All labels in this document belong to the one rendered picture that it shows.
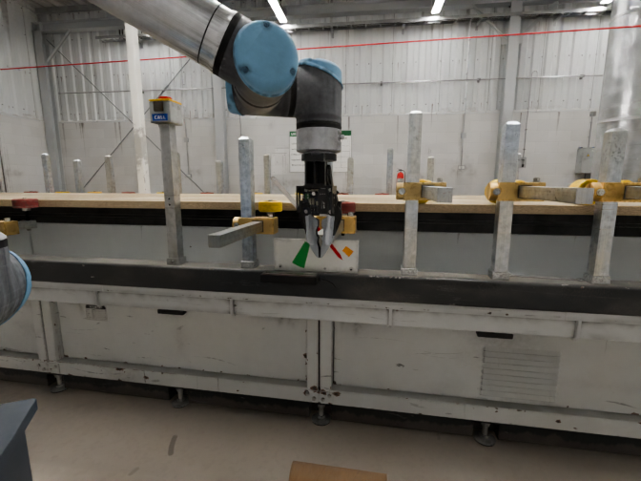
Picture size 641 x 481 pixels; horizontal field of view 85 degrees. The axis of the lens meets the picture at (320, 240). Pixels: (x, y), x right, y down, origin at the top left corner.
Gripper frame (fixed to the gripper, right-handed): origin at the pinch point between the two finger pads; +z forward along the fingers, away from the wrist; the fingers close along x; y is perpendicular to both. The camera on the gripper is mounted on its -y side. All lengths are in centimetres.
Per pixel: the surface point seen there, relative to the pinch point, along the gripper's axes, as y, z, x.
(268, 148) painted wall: -726, -105, -255
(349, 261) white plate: -30.0, 8.4, 3.4
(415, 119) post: -29.9, -32.0, 20.8
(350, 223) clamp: -29.7, -3.1, 3.5
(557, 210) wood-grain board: -47, -7, 66
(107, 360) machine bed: -57, 64, -108
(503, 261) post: -31, 7, 46
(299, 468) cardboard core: -24, 74, -11
